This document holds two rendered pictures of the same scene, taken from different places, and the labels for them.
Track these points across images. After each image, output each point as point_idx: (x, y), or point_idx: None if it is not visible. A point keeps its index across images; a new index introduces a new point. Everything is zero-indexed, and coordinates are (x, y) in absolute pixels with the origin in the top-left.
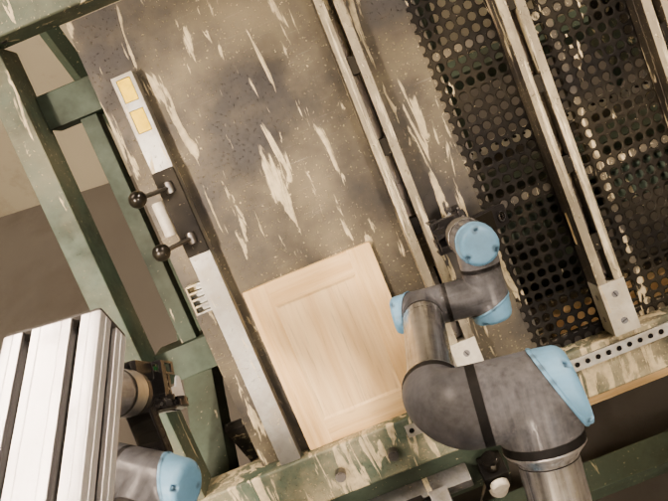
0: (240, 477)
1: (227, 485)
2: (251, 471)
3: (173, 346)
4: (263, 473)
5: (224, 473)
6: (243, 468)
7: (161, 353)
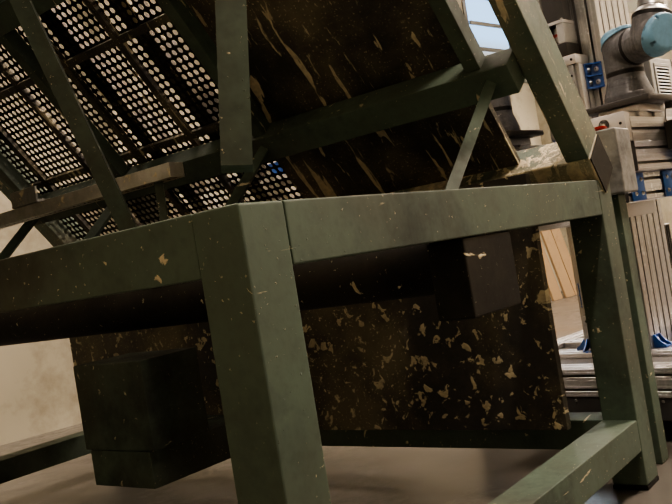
0: (541, 153)
1: (553, 146)
2: (530, 157)
3: (493, 57)
4: (522, 150)
5: (554, 164)
6: (536, 164)
7: (506, 49)
